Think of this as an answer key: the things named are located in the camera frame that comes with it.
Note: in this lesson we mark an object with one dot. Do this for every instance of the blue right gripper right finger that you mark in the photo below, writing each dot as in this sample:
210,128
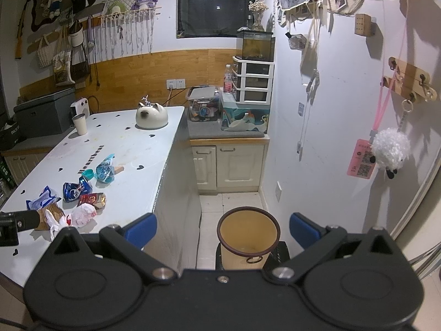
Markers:
305,231

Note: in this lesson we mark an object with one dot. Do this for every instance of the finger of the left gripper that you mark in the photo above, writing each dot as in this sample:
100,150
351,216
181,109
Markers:
26,220

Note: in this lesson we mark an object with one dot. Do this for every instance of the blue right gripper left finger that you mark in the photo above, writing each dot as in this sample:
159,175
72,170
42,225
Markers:
141,231

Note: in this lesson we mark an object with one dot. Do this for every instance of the brown paper bag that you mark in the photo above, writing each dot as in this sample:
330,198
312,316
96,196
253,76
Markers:
49,215

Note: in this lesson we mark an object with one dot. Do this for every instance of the blue white snack wrapper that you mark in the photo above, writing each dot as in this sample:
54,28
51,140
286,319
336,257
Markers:
47,197

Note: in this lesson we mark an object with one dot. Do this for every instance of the red cigarette pack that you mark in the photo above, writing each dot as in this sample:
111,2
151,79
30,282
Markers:
97,200

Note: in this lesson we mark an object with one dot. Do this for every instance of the white plastic bag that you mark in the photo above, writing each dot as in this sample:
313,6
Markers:
78,217

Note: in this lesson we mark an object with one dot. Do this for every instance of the crushed blue pepsi can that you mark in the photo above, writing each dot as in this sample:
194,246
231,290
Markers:
72,191

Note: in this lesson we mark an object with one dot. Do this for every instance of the light blue snack wrapper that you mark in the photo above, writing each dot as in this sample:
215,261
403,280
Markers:
104,171

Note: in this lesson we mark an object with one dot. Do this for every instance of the teal bottle cap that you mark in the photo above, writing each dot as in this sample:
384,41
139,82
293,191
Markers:
88,174

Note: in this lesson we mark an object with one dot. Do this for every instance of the beige trash bin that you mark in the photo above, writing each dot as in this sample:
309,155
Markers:
247,236

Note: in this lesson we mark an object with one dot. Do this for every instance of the pink card tag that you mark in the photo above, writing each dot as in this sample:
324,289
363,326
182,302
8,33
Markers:
361,165

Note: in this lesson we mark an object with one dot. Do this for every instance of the cream floor cabinet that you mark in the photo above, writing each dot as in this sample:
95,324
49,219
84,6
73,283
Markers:
229,165

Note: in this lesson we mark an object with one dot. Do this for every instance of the grey storage box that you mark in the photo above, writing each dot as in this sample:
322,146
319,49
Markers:
47,115

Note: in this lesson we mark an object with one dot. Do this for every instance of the white cat teapot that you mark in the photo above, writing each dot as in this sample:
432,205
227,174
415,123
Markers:
151,116

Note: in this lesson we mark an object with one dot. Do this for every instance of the white paper cup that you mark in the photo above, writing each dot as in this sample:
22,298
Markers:
80,124

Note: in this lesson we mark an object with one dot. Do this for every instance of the teal printed box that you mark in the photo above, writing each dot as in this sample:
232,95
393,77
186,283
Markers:
237,117

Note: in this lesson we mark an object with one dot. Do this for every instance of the clear storage box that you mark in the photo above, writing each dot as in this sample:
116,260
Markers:
203,103

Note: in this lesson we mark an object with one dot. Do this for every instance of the white drawer unit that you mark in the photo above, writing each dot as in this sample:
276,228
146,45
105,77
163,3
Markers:
252,81

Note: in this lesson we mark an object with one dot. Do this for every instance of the plastic water bottle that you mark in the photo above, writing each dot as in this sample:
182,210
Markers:
228,79

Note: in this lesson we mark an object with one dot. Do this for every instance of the wooden key hook rack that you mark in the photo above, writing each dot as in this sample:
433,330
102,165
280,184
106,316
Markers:
409,82

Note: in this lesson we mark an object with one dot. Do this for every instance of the glass fish tank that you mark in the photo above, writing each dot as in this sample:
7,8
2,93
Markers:
255,45

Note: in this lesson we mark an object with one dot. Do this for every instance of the dried flower vase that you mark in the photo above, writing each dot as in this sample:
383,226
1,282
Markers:
257,8

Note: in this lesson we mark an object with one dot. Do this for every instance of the dark window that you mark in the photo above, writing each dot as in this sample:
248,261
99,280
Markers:
211,18

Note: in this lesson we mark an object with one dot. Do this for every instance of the low wall socket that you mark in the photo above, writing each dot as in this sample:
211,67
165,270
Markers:
278,191

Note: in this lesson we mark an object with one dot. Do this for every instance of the white fluffy sheep keychain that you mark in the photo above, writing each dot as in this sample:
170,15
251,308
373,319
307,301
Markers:
390,148

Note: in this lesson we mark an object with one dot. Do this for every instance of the wall power socket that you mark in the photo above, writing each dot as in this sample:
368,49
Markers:
175,84

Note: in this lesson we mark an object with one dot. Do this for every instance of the macrame wall hanging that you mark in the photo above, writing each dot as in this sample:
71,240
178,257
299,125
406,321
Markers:
127,28

